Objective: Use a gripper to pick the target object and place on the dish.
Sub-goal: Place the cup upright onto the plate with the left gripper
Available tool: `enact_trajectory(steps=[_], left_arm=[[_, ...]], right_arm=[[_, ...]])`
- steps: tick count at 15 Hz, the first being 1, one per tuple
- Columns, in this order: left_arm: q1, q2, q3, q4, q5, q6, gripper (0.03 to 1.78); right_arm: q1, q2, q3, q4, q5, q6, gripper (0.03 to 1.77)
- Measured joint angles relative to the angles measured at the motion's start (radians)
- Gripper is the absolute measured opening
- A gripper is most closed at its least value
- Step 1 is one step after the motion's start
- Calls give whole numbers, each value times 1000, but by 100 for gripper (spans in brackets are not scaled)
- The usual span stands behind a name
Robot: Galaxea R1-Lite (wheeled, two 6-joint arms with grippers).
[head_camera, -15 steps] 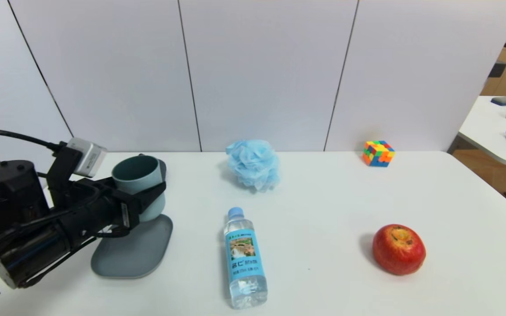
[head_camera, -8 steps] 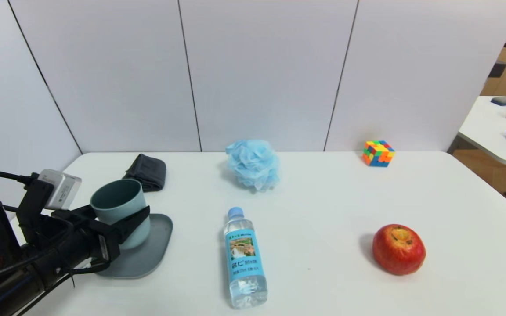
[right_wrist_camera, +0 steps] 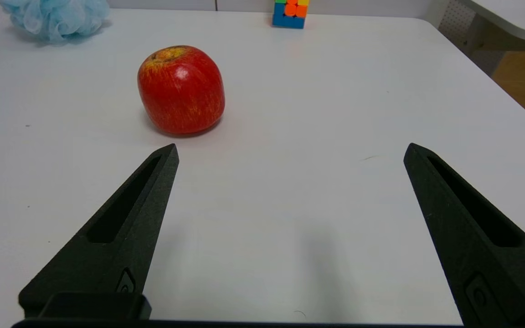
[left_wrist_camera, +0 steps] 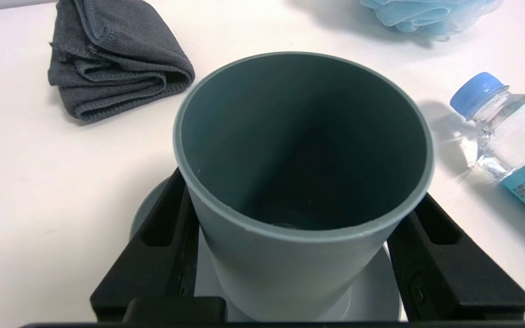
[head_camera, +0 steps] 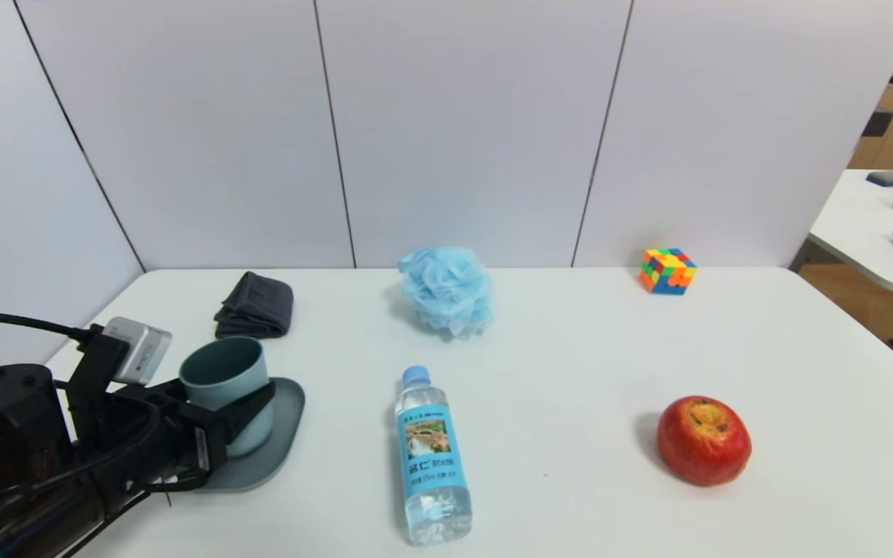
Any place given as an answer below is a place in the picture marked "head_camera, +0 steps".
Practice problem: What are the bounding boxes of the light blue bath loofah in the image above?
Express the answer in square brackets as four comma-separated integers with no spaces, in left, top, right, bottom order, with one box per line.
[398,246,495,340]

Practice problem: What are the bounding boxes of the dark grey folded towel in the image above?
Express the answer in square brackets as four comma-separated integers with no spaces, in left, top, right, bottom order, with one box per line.
[213,271,295,340]

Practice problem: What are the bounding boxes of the colourful puzzle cube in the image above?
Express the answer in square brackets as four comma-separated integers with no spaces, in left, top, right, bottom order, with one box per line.
[639,248,698,296]

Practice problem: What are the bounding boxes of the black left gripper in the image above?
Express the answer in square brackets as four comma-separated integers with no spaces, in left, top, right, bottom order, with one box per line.
[95,377,277,505]

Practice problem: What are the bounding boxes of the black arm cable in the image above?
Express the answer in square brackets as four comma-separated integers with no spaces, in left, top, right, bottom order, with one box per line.
[0,311,97,343]

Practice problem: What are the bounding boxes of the red apple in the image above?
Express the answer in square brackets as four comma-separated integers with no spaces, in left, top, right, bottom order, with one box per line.
[656,395,753,487]

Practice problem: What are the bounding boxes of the teal plastic cup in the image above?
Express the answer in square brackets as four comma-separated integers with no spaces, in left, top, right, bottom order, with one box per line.
[179,336,275,458]

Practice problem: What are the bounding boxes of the grey plastic dish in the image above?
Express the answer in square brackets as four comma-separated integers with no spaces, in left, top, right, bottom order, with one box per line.
[197,377,306,494]

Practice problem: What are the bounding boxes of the white side table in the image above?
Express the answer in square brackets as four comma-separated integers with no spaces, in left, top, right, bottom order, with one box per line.
[791,168,893,298]

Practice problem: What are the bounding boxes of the clear water bottle blue label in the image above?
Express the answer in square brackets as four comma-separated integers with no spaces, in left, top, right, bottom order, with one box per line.
[395,365,473,545]

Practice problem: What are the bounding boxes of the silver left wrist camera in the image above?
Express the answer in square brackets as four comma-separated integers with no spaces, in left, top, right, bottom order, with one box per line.
[102,316,173,386]

